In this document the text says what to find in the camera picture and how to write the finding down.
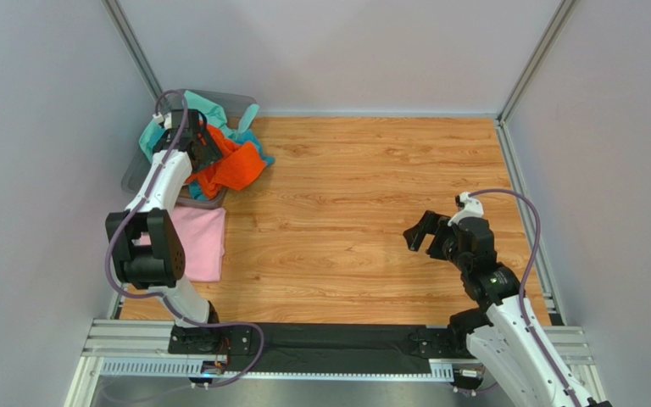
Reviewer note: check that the clear plastic bin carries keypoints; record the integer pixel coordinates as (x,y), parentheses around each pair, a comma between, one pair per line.
(193,195)

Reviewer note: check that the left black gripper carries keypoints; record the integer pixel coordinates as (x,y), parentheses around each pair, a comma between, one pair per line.
(211,152)

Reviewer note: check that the aluminium frame rail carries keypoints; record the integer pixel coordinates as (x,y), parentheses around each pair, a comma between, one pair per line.
(128,363)

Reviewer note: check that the light mint t shirt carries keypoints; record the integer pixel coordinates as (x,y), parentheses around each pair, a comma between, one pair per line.
(232,114)

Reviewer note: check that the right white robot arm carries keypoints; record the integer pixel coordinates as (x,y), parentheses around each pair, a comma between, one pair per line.
(502,332)

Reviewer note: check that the black base cloth strip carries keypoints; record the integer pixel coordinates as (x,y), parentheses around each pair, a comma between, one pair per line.
(338,348)

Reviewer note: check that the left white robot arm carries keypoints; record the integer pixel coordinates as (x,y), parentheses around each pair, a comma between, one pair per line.
(144,249)

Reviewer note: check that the dark teal t shirt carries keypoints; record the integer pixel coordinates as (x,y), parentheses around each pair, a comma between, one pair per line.
(260,151)

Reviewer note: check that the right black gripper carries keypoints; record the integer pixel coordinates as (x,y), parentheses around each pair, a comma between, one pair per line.
(435,238)

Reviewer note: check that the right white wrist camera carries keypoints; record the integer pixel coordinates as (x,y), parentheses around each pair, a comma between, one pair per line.
(468,207)

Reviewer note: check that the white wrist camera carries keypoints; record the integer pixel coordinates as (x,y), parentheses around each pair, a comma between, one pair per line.
(468,207)
(163,120)

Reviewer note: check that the folded pink t shirt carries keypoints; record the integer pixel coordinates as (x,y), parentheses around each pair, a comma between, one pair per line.
(202,235)

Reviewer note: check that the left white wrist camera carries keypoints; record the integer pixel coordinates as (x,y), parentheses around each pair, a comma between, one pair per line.
(163,120)

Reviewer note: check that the orange t shirt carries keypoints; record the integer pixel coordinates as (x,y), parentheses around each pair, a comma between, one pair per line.
(235,166)

